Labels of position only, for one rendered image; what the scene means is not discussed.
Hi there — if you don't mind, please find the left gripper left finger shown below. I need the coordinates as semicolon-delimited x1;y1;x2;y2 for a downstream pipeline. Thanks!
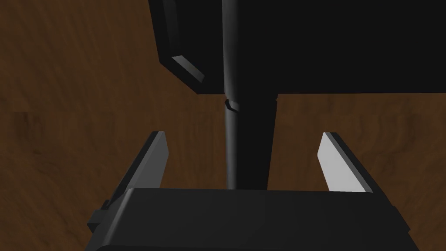
105;130;170;207

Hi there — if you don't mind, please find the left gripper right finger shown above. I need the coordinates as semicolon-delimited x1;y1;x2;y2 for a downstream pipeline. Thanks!
317;132;374;194

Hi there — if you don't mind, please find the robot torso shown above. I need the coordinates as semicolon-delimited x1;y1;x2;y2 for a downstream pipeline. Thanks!
148;0;446;190

